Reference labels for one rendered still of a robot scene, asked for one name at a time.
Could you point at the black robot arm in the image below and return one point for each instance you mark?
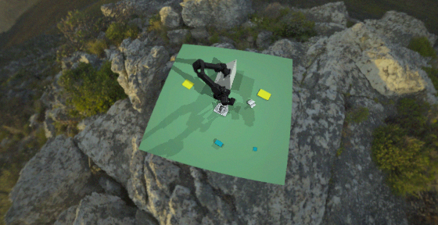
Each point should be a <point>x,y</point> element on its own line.
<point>215,88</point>

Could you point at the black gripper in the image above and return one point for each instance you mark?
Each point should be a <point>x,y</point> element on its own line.
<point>231,100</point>

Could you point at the blue rectangular block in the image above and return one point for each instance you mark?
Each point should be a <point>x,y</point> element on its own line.
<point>217,142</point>

